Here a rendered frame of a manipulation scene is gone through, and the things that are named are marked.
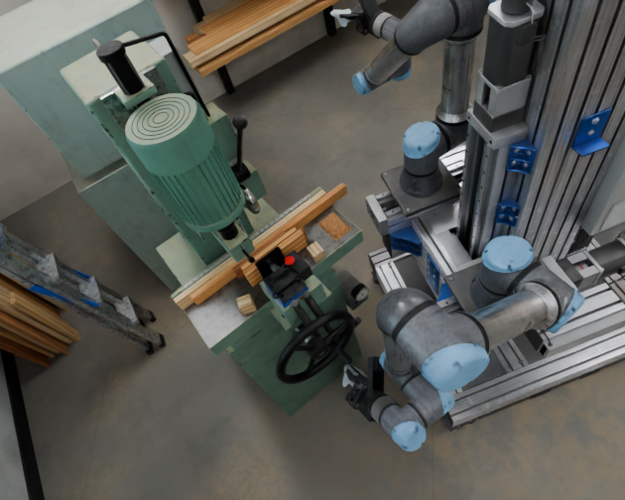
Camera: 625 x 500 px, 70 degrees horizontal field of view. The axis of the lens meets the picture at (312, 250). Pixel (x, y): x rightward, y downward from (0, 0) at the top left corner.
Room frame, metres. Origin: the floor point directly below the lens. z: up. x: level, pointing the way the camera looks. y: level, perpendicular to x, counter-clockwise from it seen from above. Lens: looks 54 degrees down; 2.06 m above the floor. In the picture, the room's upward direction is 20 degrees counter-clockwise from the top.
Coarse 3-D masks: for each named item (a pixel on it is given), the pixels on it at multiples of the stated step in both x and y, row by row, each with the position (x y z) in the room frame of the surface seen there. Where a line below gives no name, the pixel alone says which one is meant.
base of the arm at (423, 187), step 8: (400, 176) 1.06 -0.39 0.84; (408, 176) 1.00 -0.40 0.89; (416, 176) 0.98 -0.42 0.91; (424, 176) 0.96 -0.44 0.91; (432, 176) 0.96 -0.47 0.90; (440, 176) 0.99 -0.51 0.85; (400, 184) 1.03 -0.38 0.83; (408, 184) 0.99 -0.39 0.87; (416, 184) 0.98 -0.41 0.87; (424, 184) 0.96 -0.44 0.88; (432, 184) 0.96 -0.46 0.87; (440, 184) 0.96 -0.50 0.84; (408, 192) 0.98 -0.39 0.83; (416, 192) 0.96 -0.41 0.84; (424, 192) 0.95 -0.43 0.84; (432, 192) 0.95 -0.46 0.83
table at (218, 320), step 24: (312, 240) 0.88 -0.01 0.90; (360, 240) 0.84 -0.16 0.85; (312, 264) 0.79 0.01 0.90; (240, 288) 0.80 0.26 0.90; (192, 312) 0.77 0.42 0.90; (216, 312) 0.74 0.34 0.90; (240, 312) 0.71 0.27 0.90; (264, 312) 0.70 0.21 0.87; (312, 312) 0.65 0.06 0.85; (216, 336) 0.66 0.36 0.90; (240, 336) 0.66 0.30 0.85
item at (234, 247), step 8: (216, 232) 0.90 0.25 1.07; (240, 232) 0.87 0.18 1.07; (224, 240) 0.86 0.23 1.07; (232, 240) 0.85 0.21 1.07; (240, 240) 0.84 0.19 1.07; (248, 240) 0.84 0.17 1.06; (224, 248) 0.88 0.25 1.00; (232, 248) 0.82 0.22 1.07; (240, 248) 0.83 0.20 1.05; (248, 248) 0.83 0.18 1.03; (232, 256) 0.82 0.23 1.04; (240, 256) 0.82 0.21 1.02
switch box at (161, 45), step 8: (160, 40) 1.26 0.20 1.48; (160, 48) 1.21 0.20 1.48; (168, 48) 1.20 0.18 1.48; (176, 48) 1.19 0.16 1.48; (168, 56) 1.17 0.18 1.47; (176, 64) 1.18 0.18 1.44; (176, 72) 1.17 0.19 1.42; (184, 80) 1.18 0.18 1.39; (192, 80) 1.19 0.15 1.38; (184, 88) 1.17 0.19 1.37; (200, 96) 1.19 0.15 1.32
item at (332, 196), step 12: (336, 192) 1.00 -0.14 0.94; (312, 204) 0.99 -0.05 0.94; (324, 204) 0.98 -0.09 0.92; (300, 216) 0.96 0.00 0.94; (312, 216) 0.96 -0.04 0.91; (288, 228) 0.93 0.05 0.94; (264, 240) 0.91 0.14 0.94; (216, 276) 0.84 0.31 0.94; (228, 276) 0.84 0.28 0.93; (204, 288) 0.81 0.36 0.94; (216, 288) 0.82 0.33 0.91; (192, 300) 0.79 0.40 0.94
